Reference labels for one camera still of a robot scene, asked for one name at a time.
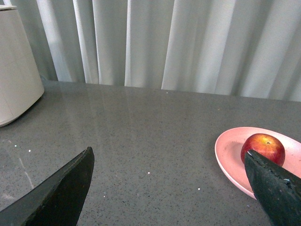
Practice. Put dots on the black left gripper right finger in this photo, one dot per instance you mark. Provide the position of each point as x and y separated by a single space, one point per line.
277 190

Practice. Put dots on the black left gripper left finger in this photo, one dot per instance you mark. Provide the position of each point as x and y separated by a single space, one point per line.
57 201

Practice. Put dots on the red apple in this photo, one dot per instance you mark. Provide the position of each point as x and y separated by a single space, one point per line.
265 144

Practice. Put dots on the pink plate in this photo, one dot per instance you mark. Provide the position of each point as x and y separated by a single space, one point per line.
228 148

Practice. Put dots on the white cylindrical appliance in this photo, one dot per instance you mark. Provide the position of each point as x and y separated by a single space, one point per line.
20 82

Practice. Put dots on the white curtain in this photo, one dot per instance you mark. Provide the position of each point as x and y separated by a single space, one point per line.
249 48

